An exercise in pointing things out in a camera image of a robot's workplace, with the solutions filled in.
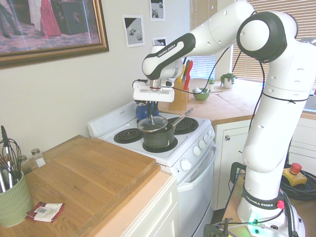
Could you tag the green ceramic bowl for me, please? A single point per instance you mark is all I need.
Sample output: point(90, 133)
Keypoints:
point(201, 96)

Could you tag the black bar clamp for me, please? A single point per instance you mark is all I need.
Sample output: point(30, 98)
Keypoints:
point(217, 228)
point(237, 170)

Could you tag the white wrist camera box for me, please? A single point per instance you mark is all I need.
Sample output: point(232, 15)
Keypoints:
point(170, 82)

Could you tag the glass pot lid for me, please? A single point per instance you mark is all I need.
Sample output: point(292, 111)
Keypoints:
point(159, 123)

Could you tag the grey photo print on wall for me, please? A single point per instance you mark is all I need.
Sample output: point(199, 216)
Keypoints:
point(157, 10)
point(159, 41)
point(133, 30)

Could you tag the green ribbed utensil holder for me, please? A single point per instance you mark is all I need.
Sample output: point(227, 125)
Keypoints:
point(13, 202)

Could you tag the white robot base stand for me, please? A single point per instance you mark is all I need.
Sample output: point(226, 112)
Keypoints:
point(293, 222)

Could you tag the glass spice jar white label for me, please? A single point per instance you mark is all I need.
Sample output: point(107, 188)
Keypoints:
point(38, 159)

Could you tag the wooden window blinds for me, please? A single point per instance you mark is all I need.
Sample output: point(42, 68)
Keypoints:
point(306, 19)
point(203, 14)

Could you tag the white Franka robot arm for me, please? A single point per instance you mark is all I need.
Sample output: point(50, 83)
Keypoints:
point(271, 123)

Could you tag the small plant in white pot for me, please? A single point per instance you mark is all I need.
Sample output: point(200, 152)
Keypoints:
point(211, 85)

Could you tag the round metal cabinet knob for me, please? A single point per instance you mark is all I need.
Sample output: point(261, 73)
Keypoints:
point(227, 137)

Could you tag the yellow emergency stop box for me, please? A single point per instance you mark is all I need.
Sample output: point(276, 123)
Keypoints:
point(293, 174)

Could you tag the large black coil burner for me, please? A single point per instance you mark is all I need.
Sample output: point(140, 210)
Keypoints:
point(185, 123)

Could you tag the red packet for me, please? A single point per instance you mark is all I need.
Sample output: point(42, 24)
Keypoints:
point(32, 212)

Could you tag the large wooden cutting board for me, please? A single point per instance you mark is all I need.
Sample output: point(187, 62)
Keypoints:
point(86, 177)

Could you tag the bushy plant in white pot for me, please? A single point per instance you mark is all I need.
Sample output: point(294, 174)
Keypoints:
point(228, 81)

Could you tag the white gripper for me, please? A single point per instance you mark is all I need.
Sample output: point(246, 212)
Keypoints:
point(153, 95)

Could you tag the white paper napkin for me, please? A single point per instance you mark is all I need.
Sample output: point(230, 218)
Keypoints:
point(198, 90)

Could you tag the white door cabinet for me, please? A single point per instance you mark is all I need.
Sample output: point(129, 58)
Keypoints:
point(229, 172)

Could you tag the white packet with label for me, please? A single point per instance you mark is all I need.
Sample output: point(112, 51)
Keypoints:
point(48, 211)

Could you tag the white electric stove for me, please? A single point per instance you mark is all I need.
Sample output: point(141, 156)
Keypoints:
point(197, 197)

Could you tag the wooden knife block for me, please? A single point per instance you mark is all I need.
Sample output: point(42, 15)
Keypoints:
point(179, 98)

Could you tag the white stove knob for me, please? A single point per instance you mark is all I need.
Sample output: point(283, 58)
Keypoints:
point(196, 150)
point(185, 164)
point(211, 133)
point(207, 139)
point(202, 144)

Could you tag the gold framed painting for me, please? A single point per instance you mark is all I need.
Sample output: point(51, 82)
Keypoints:
point(49, 22)

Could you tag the white drawer cabinet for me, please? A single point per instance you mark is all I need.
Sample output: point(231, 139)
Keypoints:
point(153, 209)

